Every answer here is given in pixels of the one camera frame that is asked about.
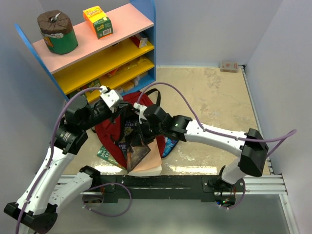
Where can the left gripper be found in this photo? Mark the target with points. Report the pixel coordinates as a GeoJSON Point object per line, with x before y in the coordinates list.
{"type": "Point", "coordinates": [113, 112]}

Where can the green brown wrapped roll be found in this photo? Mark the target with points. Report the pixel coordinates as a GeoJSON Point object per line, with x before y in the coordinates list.
{"type": "Point", "coordinates": [57, 32]}

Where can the blue dinosaur pencil case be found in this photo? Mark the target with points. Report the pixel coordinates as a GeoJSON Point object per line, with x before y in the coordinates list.
{"type": "Point", "coordinates": [169, 146]}

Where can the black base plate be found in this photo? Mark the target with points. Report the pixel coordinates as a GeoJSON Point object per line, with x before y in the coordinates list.
{"type": "Point", "coordinates": [172, 187]}

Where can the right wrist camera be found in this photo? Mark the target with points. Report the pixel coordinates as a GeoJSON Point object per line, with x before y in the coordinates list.
{"type": "Point", "coordinates": [140, 109]}

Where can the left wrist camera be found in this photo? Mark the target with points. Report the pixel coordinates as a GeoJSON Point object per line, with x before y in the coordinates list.
{"type": "Point", "coordinates": [112, 99]}

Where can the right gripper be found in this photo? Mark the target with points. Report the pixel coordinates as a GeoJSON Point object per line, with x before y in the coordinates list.
{"type": "Point", "coordinates": [141, 138]}

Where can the green Treehouse book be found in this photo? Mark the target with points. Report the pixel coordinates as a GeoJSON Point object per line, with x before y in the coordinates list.
{"type": "Point", "coordinates": [104, 154]}

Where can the Tale of Two Cities book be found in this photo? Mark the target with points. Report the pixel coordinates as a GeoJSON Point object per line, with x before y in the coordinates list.
{"type": "Point", "coordinates": [143, 161]}

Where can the small pink card box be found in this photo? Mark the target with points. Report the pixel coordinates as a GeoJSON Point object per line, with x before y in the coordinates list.
{"type": "Point", "coordinates": [229, 66]}

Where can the green sponge box upper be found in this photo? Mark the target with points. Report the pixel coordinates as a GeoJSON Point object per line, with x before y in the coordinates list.
{"type": "Point", "coordinates": [94, 83]}

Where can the red backpack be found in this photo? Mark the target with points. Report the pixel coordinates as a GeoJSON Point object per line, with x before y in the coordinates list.
{"type": "Point", "coordinates": [110, 133]}

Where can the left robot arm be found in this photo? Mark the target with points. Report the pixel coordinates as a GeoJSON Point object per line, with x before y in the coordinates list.
{"type": "Point", "coordinates": [39, 206]}

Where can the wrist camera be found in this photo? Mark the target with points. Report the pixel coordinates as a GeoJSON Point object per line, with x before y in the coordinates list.
{"type": "Point", "coordinates": [140, 109]}
{"type": "Point", "coordinates": [112, 99]}

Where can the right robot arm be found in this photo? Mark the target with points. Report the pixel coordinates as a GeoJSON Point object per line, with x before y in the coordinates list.
{"type": "Point", "coordinates": [248, 147]}

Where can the purple Treehouse book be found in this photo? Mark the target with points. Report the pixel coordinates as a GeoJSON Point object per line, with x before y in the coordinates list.
{"type": "Point", "coordinates": [127, 136]}

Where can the red white box on shelf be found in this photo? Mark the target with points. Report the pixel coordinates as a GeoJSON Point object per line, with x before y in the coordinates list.
{"type": "Point", "coordinates": [139, 40]}

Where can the colourful shelf unit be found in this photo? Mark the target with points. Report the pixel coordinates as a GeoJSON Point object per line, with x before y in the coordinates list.
{"type": "Point", "coordinates": [114, 59]}

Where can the aluminium rail frame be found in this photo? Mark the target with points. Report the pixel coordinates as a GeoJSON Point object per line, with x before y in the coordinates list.
{"type": "Point", "coordinates": [264, 185]}

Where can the orange green sponge box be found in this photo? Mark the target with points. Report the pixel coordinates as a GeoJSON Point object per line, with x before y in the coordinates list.
{"type": "Point", "coordinates": [98, 21]}

